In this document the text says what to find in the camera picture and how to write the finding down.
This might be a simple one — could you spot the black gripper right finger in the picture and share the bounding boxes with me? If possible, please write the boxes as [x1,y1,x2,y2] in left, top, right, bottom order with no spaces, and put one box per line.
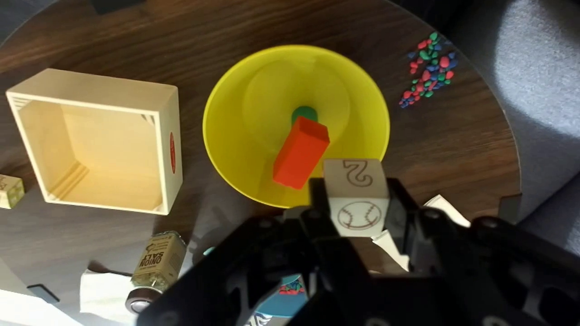
[355,176,580,326]

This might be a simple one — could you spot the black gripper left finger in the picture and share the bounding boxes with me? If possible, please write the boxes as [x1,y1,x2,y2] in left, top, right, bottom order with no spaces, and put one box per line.
[134,176,342,326]

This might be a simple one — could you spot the wooden block with baseball drawing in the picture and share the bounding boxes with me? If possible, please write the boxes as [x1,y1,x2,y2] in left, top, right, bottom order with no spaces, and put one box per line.
[322,158,391,241]

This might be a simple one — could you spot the red rectangular block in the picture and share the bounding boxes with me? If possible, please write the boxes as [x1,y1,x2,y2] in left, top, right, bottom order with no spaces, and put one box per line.
[270,116,331,192]

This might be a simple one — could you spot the green block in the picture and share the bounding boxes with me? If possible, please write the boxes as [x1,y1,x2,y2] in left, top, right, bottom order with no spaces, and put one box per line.
[290,105,320,125]

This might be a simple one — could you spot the yellow plastic bowl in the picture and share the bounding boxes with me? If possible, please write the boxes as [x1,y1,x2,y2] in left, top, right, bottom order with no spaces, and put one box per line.
[201,44,391,210]

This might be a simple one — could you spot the wooden alphabet block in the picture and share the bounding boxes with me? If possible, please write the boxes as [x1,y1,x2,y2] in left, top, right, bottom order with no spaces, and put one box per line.
[0,172,27,212]

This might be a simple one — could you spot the white card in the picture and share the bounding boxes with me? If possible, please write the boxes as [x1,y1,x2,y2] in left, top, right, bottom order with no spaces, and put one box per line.
[367,192,473,274]

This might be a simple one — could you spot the black table edge clip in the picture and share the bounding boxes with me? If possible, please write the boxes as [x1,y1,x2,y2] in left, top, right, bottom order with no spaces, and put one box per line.
[88,0,145,17]
[25,281,61,306]
[496,194,523,225]

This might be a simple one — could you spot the small colourful beads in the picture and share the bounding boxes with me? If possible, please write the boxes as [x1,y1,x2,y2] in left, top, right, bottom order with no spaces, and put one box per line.
[396,31,460,113]

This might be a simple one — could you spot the grey upholstered seat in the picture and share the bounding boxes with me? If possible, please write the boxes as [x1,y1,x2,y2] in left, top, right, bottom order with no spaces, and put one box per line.
[445,0,580,256]

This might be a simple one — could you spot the light wooden box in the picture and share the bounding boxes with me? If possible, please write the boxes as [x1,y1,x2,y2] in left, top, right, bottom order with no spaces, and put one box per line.
[3,67,184,218]

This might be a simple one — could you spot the white cloth napkin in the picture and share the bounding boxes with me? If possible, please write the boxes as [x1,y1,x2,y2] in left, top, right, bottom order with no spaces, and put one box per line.
[77,268,143,326]

